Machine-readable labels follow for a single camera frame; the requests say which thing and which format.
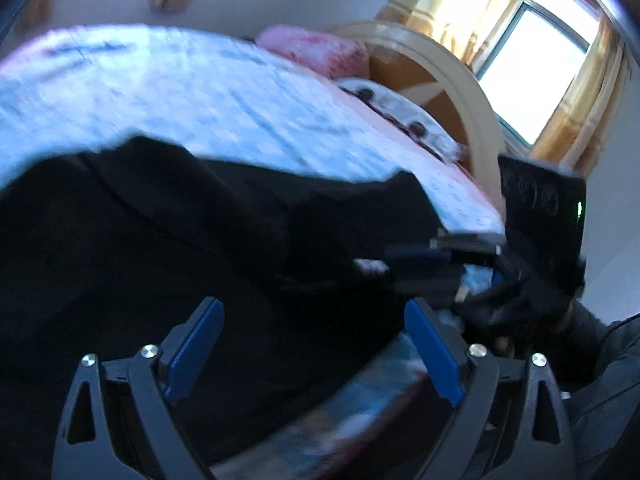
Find person's right hand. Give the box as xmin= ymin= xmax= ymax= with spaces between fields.
xmin=457 ymin=280 xmax=576 ymax=356

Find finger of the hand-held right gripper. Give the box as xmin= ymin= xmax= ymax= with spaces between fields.
xmin=385 ymin=241 xmax=453 ymax=264
xmin=353 ymin=258 xmax=467 ymax=307

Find cream and wood headboard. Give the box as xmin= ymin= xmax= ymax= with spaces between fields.
xmin=325 ymin=20 xmax=508 ymax=211

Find bed with floral sheet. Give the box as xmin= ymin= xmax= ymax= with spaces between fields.
xmin=0 ymin=25 xmax=506 ymax=480

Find large bright window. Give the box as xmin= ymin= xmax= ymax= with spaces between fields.
xmin=475 ymin=0 xmax=601 ymax=148

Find black pants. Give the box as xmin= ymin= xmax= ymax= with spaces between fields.
xmin=0 ymin=135 xmax=453 ymax=466

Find pink pillow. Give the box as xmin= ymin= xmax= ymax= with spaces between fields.
xmin=257 ymin=25 xmax=368 ymax=81

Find person's right forearm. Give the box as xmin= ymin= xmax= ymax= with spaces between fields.
xmin=562 ymin=302 xmax=640 ymax=480

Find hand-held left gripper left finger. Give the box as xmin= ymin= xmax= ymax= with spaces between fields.
xmin=50 ymin=296 xmax=226 ymax=480

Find grey patterned pillow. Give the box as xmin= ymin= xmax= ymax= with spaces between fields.
xmin=334 ymin=76 xmax=468 ymax=163

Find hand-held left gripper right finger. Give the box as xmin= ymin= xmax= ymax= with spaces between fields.
xmin=404 ymin=297 xmax=578 ymax=480

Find yellow patterned curtain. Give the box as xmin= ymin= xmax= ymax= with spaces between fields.
xmin=530 ymin=25 xmax=628 ymax=176
xmin=377 ymin=0 xmax=541 ymax=66

